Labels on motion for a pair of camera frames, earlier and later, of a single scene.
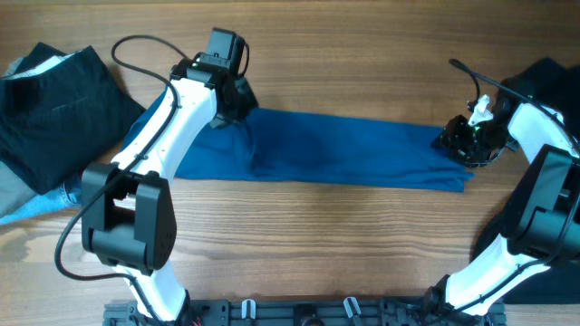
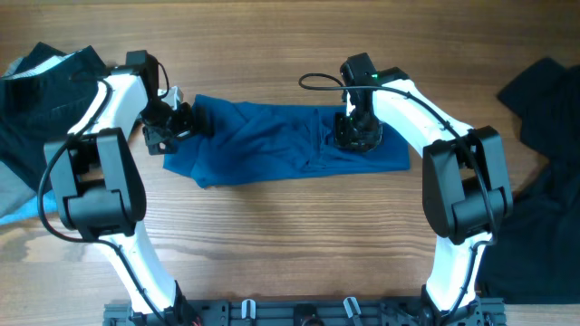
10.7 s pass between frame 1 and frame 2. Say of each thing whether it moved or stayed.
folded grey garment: stayed
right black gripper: moved
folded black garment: stayed
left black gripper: moved
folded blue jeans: stayed
